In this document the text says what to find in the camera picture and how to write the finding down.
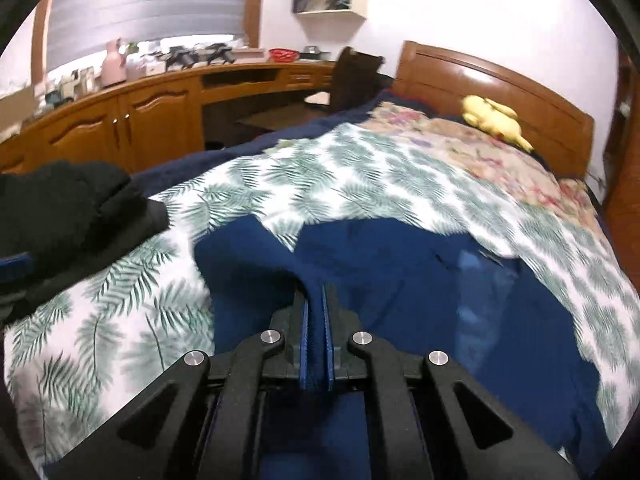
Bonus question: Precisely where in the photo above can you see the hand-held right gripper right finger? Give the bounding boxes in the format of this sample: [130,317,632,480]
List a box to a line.
[321,284,587,480]

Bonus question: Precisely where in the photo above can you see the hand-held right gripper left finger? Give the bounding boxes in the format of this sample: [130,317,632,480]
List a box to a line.
[47,285,309,480]

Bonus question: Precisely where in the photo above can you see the dark blue jacket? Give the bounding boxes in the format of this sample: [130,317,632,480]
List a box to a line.
[194,214,615,480]

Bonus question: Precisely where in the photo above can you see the navy blanket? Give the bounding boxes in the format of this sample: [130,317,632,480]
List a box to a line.
[131,87,401,197]

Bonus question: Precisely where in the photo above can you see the wooden cabinet desk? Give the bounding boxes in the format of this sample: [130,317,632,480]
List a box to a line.
[0,56,342,177]

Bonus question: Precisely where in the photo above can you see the leaf print bed sheet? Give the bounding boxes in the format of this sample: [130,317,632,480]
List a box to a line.
[2,122,640,467]

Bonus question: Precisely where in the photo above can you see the pink kettle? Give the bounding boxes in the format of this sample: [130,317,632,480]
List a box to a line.
[101,39,129,86]

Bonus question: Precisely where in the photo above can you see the floral quilt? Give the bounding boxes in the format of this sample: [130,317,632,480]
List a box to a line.
[359,101,602,212]

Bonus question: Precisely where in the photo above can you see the grey window blind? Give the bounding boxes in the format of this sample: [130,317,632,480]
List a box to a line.
[44,0,252,77]

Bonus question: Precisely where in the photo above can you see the dark brown chair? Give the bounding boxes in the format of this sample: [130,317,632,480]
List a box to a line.
[329,46,397,114]

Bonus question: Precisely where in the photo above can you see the yellow plush toy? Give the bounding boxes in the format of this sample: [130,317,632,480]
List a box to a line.
[460,94,535,152]

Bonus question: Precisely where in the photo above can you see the wooden bed headboard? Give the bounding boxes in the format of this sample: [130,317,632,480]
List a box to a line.
[394,40,597,179]

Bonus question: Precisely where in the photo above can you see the wooden wardrobe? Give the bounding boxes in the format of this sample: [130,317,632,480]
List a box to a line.
[601,42,640,263]

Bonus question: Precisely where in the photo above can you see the wooden window frame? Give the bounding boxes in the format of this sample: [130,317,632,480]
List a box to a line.
[242,0,267,52]

